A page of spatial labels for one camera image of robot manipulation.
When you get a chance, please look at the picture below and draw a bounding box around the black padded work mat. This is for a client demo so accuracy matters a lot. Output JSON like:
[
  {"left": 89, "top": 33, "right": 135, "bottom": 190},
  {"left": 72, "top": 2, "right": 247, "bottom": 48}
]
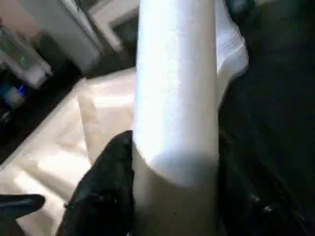
[{"left": 0, "top": 0, "right": 315, "bottom": 236}]

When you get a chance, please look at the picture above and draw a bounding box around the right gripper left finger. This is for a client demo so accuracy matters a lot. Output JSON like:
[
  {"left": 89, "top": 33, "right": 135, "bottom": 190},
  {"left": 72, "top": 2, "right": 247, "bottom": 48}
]
[{"left": 56, "top": 130, "right": 136, "bottom": 236}]

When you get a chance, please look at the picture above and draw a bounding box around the white appliance box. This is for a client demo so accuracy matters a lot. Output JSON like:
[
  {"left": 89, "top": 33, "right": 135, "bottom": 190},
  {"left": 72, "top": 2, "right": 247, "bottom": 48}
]
[{"left": 0, "top": 24, "right": 52, "bottom": 87}]

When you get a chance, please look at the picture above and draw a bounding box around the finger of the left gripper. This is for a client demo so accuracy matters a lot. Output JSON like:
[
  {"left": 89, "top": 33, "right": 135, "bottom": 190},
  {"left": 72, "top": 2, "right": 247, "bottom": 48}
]
[{"left": 0, "top": 193, "right": 46, "bottom": 219}]

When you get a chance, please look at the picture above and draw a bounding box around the white glass-door cabinet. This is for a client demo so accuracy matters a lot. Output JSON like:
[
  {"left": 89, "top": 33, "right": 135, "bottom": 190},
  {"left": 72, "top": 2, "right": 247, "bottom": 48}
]
[{"left": 56, "top": 0, "right": 141, "bottom": 72}]

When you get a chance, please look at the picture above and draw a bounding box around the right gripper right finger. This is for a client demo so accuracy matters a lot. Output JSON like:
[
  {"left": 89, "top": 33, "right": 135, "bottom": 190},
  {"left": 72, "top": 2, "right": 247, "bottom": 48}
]
[{"left": 218, "top": 132, "right": 315, "bottom": 236}]

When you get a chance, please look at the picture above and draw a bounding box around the white plastic table top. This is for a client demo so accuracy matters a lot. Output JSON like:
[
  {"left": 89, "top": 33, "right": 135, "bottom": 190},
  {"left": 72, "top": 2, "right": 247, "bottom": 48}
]
[{"left": 0, "top": 44, "right": 249, "bottom": 236}]

